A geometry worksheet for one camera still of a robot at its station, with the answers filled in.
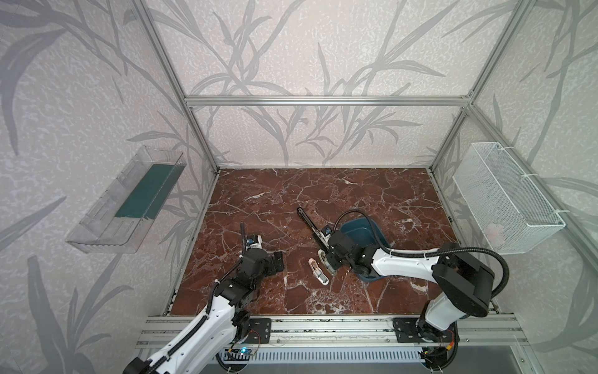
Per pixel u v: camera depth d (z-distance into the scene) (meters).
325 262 0.84
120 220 0.63
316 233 0.94
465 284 0.44
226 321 0.54
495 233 0.72
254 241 0.75
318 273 0.85
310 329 0.75
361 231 0.96
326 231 0.77
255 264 0.63
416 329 0.74
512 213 0.62
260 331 0.73
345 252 0.67
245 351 0.71
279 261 0.77
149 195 0.65
